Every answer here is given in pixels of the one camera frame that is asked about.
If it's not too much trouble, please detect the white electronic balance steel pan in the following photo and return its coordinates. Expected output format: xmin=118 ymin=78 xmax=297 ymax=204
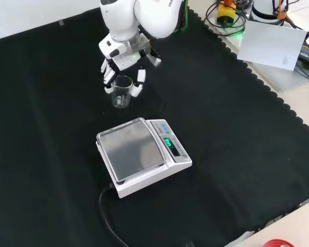
xmin=96 ymin=117 xmax=193 ymax=199

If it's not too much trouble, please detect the black bench cloth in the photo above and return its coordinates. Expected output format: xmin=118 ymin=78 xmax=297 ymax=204
xmin=0 ymin=7 xmax=309 ymax=247

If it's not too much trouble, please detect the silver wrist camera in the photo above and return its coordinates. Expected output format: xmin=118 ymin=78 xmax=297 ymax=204
xmin=138 ymin=34 xmax=162 ymax=68

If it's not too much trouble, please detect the black balance power cable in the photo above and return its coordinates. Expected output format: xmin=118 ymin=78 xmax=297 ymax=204
xmin=99 ymin=182 xmax=129 ymax=247

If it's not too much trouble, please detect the yellow stop button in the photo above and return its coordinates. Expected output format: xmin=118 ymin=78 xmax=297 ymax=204
xmin=216 ymin=0 xmax=237 ymax=24

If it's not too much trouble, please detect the red round object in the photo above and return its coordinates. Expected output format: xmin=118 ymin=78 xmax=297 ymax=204
xmin=262 ymin=238 xmax=297 ymax=247

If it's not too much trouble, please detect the clear glass beaker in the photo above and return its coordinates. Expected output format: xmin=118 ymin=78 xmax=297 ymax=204
xmin=111 ymin=75 xmax=133 ymax=109

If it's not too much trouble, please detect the white cylindrical pedestal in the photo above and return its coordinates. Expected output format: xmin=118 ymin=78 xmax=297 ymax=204
xmin=251 ymin=0 xmax=283 ymax=20

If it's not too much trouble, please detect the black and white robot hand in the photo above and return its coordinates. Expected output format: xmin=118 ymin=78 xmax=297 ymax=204
xmin=98 ymin=34 xmax=147 ymax=98

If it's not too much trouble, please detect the pale board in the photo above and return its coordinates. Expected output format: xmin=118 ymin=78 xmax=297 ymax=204
xmin=236 ymin=20 xmax=308 ymax=70

